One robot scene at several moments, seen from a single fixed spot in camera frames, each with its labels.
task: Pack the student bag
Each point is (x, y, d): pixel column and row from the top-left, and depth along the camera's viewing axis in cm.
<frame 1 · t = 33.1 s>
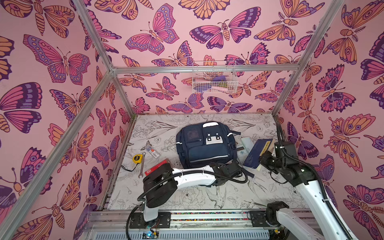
left hand: (221, 170, 83), fingers open
right hand: (259, 155, 75), fingers closed
navy blue student backpack: (206, 143, 99), point 6 cm above the table
dark blue book: (252, 159, 81), point 15 cm above the table
yellow tape measure: (138, 158, 96), point 2 cm above the table
clear plastic pouch: (243, 151, 99), point 2 cm above the table
silver wrench: (143, 161, 96), on the table
id card badge: (152, 151, 100), point 2 cm above the table

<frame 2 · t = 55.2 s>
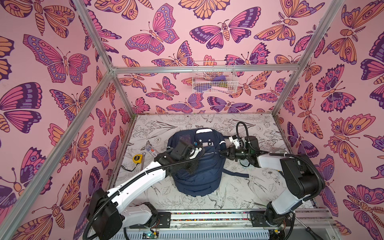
left hand: (198, 161, 77), fingers closed
right hand: (220, 152, 87), fingers closed
navy blue student backpack: (202, 176, 76), point 14 cm above the table
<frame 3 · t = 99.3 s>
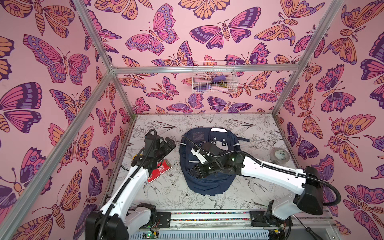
left hand: (171, 143, 82), fingers open
right hand: (193, 169, 72), fingers open
navy blue student backpack: (223, 139, 97), point 9 cm above the table
red thin booklet: (163, 166, 94), on the table
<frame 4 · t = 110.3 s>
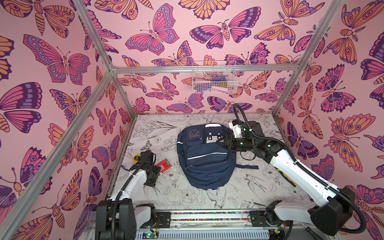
left hand: (158, 171, 88), fingers open
right hand: (219, 140, 74), fingers open
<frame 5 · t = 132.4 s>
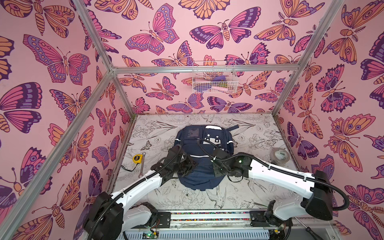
left hand: (200, 161, 79), fingers closed
right hand: (215, 167, 77), fingers closed
navy blue student backpack: (200, 139, 98), point 8 cm above the table
